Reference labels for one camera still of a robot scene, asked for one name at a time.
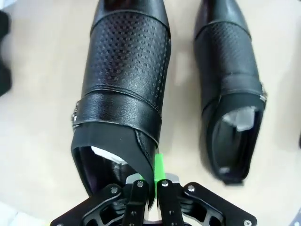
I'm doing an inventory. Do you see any black leather dress shoe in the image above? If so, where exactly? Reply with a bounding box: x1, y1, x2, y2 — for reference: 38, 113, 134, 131
193, 0, 270, 187
70, 0, 174, 198

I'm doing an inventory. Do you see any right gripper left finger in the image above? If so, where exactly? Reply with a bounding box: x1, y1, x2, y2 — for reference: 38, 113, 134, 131
49, 173, 151, 226

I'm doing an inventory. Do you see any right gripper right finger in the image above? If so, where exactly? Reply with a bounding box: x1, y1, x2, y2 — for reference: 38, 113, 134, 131
154, 153, 257, 226

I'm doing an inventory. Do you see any white paper shoe stuffing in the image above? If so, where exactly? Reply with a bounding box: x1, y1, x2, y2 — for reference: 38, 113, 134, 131
90, 145, 128, 166
222, 105, 257, 132

